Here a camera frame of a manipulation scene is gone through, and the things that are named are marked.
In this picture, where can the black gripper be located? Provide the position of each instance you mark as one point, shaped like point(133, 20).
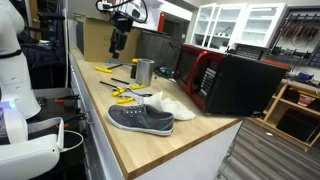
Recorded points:
point(122, 23)

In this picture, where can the grey metal tin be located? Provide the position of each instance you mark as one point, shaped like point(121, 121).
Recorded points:
point(145, 72)

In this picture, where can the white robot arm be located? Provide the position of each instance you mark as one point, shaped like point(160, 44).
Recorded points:
point(15, 76)

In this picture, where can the black wedge tool holder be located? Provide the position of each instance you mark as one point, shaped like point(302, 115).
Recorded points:
point(133, 71)

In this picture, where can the big cardboard box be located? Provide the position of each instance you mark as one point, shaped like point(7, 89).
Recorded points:
point(100, 40)

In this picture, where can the blue strip tool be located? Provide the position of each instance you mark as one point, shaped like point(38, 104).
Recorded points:
point(118, 62)

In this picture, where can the dark grey panel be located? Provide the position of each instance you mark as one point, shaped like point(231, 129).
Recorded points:
point(156, 48)

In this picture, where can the red upright panel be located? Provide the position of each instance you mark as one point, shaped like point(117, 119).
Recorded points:
point(161, 22)

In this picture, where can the grey canvas shoe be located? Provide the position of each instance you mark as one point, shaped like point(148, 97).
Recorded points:
point(143, 118)

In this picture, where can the white cloth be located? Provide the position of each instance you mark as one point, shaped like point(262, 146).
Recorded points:
point(173, 106)

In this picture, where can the black parts bin rack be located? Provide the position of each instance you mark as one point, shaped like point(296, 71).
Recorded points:
point(250, 52)

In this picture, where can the red and black microwave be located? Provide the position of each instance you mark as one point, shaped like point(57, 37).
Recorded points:
point(243, 86)

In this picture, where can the white glass-door cabinet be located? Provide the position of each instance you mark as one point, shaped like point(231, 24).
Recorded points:
point(256, 25)

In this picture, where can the white robot body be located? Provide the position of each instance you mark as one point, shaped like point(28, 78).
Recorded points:
point(30, 156)

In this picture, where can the white workbench drawer cabinet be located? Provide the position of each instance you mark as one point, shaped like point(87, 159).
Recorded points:
point(196, 163)

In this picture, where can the wooden shelf unit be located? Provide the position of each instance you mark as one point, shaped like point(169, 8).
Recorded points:
point(276, 103)

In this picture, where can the red box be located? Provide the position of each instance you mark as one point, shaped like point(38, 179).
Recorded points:
point(306, 100)

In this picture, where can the black storage box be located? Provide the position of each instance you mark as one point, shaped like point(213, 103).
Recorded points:
point(296, 125)

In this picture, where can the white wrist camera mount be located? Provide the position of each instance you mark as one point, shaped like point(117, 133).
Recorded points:
point(128, 8)

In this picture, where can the black pegboard tool wall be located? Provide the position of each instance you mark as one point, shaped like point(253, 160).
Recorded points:
point(300, 33)

